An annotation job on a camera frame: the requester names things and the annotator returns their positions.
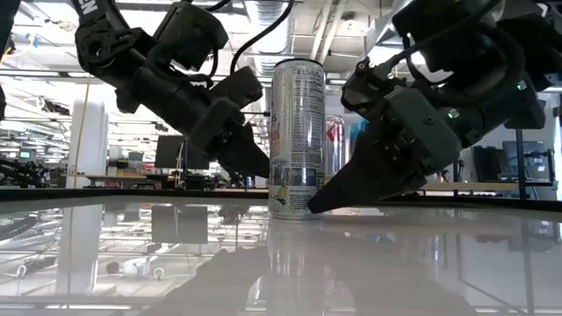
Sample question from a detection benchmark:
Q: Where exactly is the black metal shelf frame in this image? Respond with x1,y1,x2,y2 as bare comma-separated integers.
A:
515,128,528,202

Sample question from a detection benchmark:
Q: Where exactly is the blue silver Red Bull can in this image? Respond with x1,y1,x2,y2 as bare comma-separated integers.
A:
349,118,369,153

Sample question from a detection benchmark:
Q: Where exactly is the yellow cable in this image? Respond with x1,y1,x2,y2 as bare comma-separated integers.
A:
73,74,91,176

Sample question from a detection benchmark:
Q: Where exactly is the black monitor screen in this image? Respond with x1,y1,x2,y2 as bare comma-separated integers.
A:
154,134,211,171
501,140,550,181

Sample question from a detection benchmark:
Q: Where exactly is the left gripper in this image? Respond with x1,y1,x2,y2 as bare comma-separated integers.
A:
187,97,271,180

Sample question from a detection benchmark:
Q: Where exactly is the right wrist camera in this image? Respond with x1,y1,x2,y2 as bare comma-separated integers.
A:
341,55,407,122

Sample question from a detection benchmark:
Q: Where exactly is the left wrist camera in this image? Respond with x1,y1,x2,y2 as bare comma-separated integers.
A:
209,65,264,113

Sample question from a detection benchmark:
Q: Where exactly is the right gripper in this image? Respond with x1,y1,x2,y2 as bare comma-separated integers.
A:
306,85,464,216

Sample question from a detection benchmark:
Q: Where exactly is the white glossy table sheet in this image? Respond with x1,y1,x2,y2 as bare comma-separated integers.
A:
0,195,562,316

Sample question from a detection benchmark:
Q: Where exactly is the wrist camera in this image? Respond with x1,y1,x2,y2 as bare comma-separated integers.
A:
209,65,264,113
341,55,407,122

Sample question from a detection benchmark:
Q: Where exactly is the clear bottle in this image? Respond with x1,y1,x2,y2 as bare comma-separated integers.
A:
268,58,327,221

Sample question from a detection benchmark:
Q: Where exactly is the black aluminium table frame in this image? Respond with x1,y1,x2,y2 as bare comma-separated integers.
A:
0,187,562,212

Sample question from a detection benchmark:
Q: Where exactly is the wooden shelf board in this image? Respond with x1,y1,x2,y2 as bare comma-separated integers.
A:
419,181,520,193

